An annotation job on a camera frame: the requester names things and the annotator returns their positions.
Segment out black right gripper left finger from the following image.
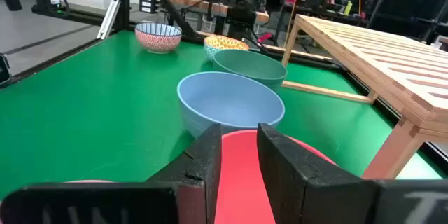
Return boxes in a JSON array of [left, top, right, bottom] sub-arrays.
[[0, 122, 223, 224]]

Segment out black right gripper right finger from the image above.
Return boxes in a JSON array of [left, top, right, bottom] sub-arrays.
[[257, 122, 448, 224]]

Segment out yellow bowl blue patterned outside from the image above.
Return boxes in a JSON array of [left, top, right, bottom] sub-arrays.
[[203, 35, 250, 62]]

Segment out large green bowl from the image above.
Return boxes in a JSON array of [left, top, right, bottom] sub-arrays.
[[212, 49, 288, 90]]

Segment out large red bowl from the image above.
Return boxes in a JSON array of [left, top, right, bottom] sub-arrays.
[[64, 129, 337, 224]]

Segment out striped bowl red patterned outside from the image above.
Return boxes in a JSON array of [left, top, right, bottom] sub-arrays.
[[134, 22, 183, 55]]

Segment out large blue bowl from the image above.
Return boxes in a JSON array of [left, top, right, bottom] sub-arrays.
[[176, 71, 286, 139]]

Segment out wooden slatted shelf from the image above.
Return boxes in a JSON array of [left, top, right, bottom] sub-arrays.
[[281, 13, 448, 180]]

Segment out wooden background workbench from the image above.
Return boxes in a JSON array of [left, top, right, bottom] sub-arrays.
[[166, 0, 270, 24]]

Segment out black box white labels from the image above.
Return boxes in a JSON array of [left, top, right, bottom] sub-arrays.
[[137, 0, 155, 15]]

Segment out green table mat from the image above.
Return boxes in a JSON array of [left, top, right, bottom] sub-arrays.
[[0, 29, 445, 200]]

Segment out black storage rack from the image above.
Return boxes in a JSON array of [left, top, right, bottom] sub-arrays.
[[365, 0, 448, 43]]

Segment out yellow hanging cable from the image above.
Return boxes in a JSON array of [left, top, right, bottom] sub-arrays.
[[283, 0, 313, 48]]

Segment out silver aluminium bracket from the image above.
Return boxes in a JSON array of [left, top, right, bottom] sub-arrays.
[[97, 0, 122, 41]]

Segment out small black table camera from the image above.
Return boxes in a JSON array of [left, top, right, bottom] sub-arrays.
[[0, 53, 12, 85]]

